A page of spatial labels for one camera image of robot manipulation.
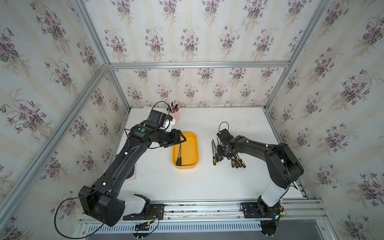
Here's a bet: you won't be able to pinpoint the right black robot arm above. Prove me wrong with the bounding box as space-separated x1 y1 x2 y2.
217 130 305 216

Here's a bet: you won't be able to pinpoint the dark blue notebook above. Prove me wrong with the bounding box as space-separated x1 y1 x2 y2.
126 165 137 180

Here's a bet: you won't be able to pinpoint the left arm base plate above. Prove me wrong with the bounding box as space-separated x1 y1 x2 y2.
123 204 165 221

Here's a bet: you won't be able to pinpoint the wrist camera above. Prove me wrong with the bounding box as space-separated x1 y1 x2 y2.
147 110 176 132
217 129 234 144

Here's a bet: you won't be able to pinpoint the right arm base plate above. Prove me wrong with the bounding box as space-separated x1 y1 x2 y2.
240 202 284 219

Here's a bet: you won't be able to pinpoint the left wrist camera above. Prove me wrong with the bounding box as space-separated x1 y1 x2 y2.
147 110 176 132

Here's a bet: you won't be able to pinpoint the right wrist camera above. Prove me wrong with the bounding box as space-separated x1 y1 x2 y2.
217 129 234 144

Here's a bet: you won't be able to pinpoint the pens in cup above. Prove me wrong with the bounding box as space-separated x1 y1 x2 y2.
168 102 179 113

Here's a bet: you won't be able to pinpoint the pink pen cup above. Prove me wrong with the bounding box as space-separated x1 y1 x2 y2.
170 110 180 123

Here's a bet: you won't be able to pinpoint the yellow plastic storage tray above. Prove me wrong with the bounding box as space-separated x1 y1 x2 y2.
172 132 200 170

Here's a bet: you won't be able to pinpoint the aluminium mounting rail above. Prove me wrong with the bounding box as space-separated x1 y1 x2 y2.
74 197 326 224

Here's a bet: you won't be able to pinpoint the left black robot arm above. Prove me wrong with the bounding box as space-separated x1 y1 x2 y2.
79 125 187 227

